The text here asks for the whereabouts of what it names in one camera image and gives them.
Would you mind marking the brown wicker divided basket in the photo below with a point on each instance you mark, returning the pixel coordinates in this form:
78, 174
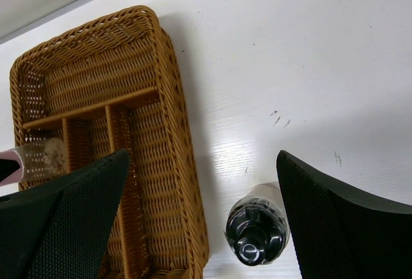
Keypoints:
114, 83

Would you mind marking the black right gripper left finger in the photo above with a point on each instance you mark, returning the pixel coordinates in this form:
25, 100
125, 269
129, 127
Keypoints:
60, 229

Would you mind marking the black cap clear bottle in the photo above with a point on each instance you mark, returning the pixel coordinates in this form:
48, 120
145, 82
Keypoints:
257, 228

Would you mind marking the pink cap spice bottle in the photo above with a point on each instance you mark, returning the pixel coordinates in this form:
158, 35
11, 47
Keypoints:
36, 160

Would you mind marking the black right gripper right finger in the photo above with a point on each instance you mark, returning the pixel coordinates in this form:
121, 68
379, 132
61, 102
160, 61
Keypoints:
340, 231

